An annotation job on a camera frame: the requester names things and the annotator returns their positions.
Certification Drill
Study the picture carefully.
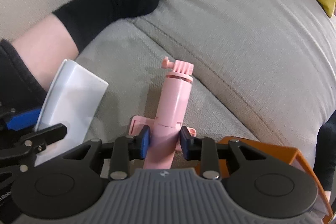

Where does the pink selfie stick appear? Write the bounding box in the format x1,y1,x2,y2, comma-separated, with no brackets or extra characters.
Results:
129,57,194,169

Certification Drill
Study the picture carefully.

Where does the orange cardboard box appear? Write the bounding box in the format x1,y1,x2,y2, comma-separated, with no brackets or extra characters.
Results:
183,136,333,223

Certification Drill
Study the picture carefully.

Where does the beige fabric sofa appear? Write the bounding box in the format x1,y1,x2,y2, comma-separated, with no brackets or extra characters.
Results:
0,0,336,169

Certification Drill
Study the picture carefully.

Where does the person right leg black sock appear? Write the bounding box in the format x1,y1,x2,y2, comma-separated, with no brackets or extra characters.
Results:
313,112,335,191

